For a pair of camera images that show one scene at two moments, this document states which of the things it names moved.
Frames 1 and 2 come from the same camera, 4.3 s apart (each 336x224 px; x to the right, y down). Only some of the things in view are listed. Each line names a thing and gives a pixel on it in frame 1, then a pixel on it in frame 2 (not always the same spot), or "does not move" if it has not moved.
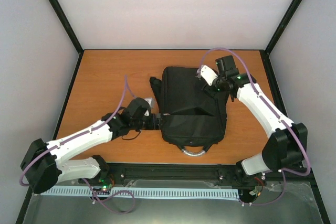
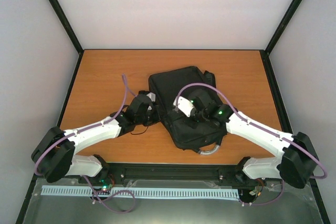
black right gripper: [213, 94] -> [193, 124]
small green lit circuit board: [105, 183] does not move
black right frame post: [280, 30] does not move
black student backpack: [191, 118] does not move
